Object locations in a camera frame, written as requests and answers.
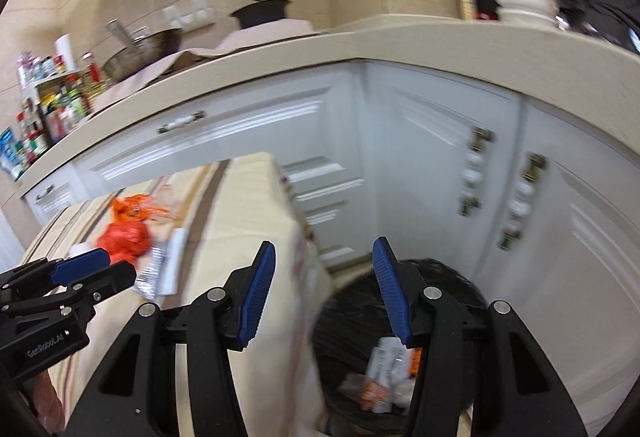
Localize steel wok pan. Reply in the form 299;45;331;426
102;20;183;82

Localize drawer handle left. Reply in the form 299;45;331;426
35;184;55;202

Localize left hand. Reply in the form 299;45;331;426
32;371;65;434

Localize black clay pot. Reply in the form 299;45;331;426
230;0;291;30

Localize white condiment rack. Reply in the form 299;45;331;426
22;72;86;144

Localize paper towel roll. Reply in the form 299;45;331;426
54;34;76;71

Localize white stacked bowls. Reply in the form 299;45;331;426
496;0;558;27

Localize cabinet handle left door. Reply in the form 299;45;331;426
458;126;495;217

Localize wall switch panel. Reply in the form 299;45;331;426
162;0;216;33

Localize white milk powder pouch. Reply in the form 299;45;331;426
156;228;189;296

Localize cabinet handle door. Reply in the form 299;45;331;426
458;126;495;217
498;152;547;252

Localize red knotted plastic bag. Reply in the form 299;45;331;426
96;220;152;266

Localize blue snack packet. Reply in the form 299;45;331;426
0;127;24;181

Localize white PICC packet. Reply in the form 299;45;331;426
360;336;414;413

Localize striped tablecloth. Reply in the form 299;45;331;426
51;154;331;436

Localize red lid jar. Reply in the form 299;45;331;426
27;129;49;158

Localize cabinet handle right door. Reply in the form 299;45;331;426
498;152;547;252

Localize orange bag with black print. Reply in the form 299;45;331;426
111;194;170;223

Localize black lined trash bin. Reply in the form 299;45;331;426
310;258;490;437

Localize silver foil wrapper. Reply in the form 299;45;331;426
134;242;167;301

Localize cooking oil bottle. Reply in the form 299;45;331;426
81;51;110;103

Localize clear bag orange label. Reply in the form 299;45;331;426
338;347;422;413

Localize drawer handle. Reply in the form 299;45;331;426
157;111;206;134
35;184;55;202

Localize drawer handle centre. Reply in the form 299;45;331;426
157;111;206;134

